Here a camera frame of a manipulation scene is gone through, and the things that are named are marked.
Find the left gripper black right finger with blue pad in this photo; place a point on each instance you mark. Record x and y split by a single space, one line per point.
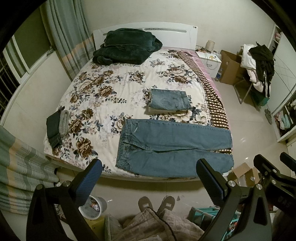
214 183

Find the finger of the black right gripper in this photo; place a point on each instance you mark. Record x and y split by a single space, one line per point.
267 170
289 161

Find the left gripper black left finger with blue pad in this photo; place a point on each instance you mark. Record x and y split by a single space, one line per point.
86 180

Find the blue denim jeans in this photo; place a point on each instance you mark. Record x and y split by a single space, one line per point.
166 149

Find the white round bin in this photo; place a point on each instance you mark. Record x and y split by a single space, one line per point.
93 207

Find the small cardboard box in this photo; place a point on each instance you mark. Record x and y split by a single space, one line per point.
244 176

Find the yellow box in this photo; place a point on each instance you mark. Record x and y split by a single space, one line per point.
97 226

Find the right grey slipper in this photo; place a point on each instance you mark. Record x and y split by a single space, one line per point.
167 203

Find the grey slipper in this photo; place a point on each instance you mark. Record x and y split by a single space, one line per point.
167 203
143 203

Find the white wardrobe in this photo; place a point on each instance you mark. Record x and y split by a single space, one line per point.
281 103

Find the grey quilted trousers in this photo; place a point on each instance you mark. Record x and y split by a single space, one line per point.
151 225

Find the left grey slipper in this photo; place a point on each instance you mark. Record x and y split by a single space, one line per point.
143 203

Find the green plaid curtain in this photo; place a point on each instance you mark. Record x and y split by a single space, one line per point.
22 169

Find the folded dark and grey clothes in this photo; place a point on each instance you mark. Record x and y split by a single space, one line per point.
57 127

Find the brown checkered sheet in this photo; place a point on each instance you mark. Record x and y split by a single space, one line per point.
218 117

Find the floral bed quilt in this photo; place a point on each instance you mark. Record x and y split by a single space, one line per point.
101 98

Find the folded blue jeans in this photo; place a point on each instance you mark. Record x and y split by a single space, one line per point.
171 100

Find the chair with piled clothes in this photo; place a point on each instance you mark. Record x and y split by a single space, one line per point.
258 61

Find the brown cardboard box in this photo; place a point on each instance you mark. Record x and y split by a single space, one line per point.
232 72

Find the white nightstand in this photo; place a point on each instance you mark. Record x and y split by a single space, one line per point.
211 62

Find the white thread cone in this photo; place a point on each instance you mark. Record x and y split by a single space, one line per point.
210 46

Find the dark green plush blanket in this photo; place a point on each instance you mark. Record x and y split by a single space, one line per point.
128 46

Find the white bed headboard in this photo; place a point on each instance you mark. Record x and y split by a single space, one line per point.
172 35

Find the green striped curtain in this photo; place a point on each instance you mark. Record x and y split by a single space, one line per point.
66 27

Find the window frame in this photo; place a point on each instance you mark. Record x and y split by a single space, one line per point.
19 68

